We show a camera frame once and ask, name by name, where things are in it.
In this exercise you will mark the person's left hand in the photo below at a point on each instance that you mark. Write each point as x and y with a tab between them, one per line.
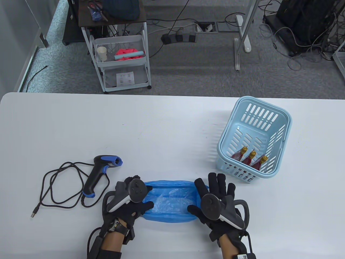
134	213

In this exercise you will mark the person's right hand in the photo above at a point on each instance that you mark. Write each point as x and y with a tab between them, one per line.
214	183

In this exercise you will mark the red ketchup package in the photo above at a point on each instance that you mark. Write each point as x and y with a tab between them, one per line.
257	164
248	159
238	155

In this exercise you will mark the blue plastic bag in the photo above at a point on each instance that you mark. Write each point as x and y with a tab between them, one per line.
172	202

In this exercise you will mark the black blue barcode scanner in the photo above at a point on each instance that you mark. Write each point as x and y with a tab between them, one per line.
91	183

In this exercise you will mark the person's left forearm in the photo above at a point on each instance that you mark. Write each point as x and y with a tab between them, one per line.
116	241

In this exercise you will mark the person's right forearm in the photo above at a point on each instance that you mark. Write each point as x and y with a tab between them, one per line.
229	248

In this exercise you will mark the grey black hand controller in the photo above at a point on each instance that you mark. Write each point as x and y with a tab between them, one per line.
137	190
211	205

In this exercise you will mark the light blue plastic basket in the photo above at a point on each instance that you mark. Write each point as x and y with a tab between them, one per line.
240	129

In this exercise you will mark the printed paper sheet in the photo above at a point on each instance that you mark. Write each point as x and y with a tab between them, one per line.
125	78

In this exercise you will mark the teal tube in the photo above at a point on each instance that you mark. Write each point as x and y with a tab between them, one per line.
129	55

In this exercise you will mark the floor socket box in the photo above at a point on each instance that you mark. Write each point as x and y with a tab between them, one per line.
206	27

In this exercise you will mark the white desk leg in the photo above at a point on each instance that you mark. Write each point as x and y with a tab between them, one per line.
244	29

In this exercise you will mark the pink cloth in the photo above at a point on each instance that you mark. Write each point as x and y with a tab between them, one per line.
125	52

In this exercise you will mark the white paper cup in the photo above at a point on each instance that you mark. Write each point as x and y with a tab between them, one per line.
102	54

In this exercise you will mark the black equipment pile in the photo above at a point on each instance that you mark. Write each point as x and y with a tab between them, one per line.
304	19

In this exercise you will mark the white utility cart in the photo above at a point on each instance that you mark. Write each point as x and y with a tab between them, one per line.
113	23

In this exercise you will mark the black cabinet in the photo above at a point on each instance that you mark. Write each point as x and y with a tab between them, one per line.
71	27

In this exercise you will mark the dark blue fabric bag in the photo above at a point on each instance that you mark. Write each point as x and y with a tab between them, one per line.
121	9

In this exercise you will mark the grey metal rail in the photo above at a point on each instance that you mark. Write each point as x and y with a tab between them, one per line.
237	54

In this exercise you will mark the white metal frame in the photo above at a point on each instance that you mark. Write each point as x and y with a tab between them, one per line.
339	58

